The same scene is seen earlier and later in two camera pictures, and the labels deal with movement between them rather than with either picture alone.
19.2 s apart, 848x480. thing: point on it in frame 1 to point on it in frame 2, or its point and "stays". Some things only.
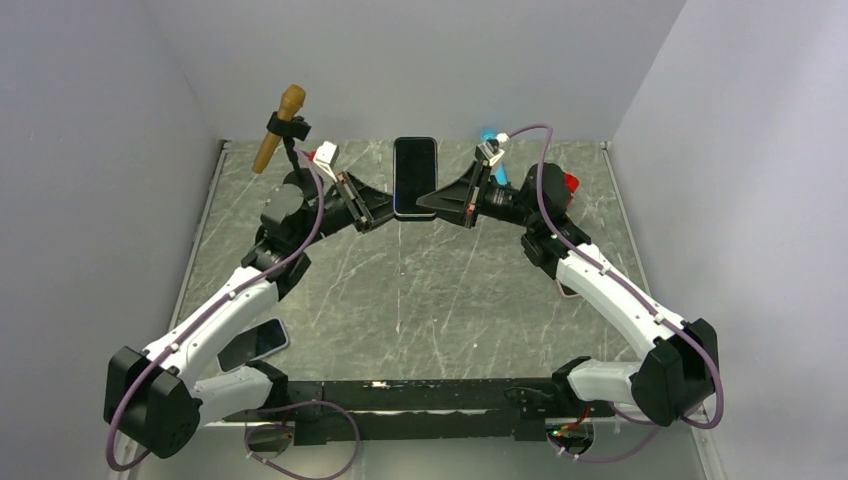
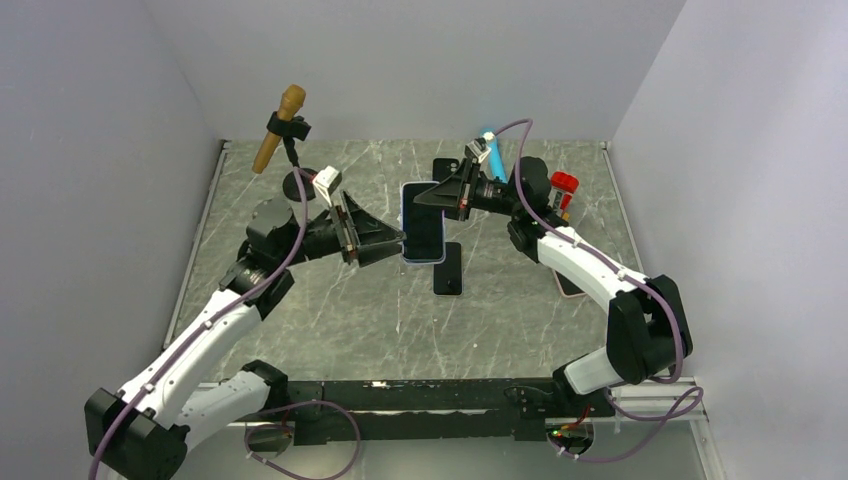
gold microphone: x=290 y=102 stays
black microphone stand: x=294 y=127 stays
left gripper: x=369 y=206 to x=369 y=229
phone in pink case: x=565 y=291 stays
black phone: x=414 y=176 to x=448 y=275
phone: x=257 y=341 to x=423 y=225
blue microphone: x=500 y=172 stays
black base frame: x=423 y=411 stays
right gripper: x=452 y=202 stays
